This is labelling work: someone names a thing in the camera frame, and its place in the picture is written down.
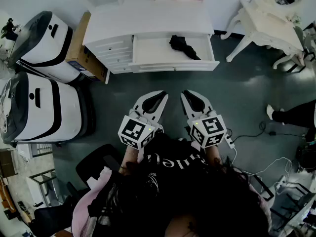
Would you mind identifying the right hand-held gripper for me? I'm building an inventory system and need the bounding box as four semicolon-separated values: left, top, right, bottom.
180;89;227;149

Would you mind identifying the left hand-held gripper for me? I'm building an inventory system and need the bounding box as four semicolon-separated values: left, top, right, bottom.
118;90;169;151

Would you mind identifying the person's right forearm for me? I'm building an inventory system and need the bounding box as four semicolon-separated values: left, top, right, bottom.
204;144;223;168

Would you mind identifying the person's left forearm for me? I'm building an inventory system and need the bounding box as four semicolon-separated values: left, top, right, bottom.
120;144;147;175

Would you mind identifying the white drawer with knob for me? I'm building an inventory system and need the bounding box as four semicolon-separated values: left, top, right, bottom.
93;37;134;53
98;50;134;64
106;62;134;74

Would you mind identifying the white table top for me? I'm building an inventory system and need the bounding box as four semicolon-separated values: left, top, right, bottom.
74;0;220;85

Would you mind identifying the person's black printed shirt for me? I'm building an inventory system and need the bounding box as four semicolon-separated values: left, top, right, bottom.
87;131;224;237

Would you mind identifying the white power strip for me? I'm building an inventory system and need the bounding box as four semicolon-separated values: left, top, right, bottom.
223;134;237;149

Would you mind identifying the white crumpled cloth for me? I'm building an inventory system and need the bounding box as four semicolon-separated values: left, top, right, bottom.
86;166;112;190

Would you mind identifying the brown cardboard box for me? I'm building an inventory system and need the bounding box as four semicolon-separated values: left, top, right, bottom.
65;11;111;83

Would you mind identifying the white black wheeled machine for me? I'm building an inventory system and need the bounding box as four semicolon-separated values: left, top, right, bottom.
0;72;96;148
7;10;82;84

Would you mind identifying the white carved dressing table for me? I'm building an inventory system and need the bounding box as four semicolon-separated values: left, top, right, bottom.
220;0;306;70

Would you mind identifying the person's pink jacket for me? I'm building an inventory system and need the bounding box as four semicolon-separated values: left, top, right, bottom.
71;166;273;237

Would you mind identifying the black mesh office chair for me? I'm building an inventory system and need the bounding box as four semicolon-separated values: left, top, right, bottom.
29;203;78;237

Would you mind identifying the black cable with adapter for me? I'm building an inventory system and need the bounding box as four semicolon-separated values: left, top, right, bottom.
231;120;307;143

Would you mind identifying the white floor cable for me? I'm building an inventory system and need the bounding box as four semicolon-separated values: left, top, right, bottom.
231;147;293;197

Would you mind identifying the black metal frame table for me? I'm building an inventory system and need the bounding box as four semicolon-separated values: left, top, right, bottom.
26;168;63;207

